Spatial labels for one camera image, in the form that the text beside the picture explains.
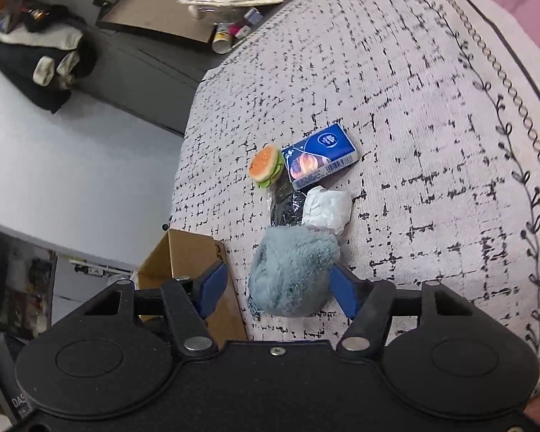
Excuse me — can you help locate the fluffy blue plush toy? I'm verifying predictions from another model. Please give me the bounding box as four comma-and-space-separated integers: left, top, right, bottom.
248, 225, 340, 318

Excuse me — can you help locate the white wrapped soft item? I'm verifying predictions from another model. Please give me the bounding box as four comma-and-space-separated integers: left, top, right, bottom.
301, 185, 353, 237

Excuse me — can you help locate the brown cardboard box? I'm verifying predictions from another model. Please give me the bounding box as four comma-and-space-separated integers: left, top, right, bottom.
137, 229, 248, 346

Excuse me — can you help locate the paper cup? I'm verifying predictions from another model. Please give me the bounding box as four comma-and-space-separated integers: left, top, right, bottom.
211, 23, 233, 55

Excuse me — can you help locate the black item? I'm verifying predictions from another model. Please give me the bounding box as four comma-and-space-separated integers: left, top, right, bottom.
270, 179, 306, 226

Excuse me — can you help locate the brown framed board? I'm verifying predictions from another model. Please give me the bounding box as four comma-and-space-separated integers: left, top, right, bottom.
96, 0, 215, 47

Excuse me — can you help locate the blue tissue pack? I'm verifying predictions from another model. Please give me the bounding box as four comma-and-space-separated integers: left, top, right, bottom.
282, 123, 360, 191

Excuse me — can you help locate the burger plush toy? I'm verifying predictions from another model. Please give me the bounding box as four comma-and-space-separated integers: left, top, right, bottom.
248, 144, 285, 188

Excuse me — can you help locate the white black patterned bedspread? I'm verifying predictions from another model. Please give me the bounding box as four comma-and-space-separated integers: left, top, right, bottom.
171, 0, 540, 384

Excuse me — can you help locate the black and white clothes pile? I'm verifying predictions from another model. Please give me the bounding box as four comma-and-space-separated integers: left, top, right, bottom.
0, 2, 98, 114

